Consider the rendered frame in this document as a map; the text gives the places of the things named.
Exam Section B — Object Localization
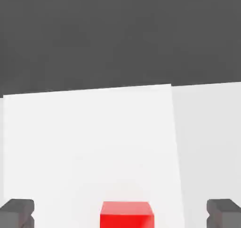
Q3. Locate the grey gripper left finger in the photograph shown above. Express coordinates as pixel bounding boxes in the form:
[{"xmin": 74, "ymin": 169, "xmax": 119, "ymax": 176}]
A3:
[{"xmin": 0, "ymin": 198, "xmax": 35, "ymax": 228}]

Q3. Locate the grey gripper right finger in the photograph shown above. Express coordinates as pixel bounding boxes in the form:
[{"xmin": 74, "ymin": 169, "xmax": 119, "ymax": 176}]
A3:
[{"xmin": 206, "ymin": 198, "xmax": 241, "ymax": 228}]

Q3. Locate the small red cube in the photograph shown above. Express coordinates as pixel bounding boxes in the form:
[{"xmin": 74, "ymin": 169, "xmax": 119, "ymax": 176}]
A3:
[{"xmin": 99, "ymin": 201, "xmax": 155, "ymax": 228}]

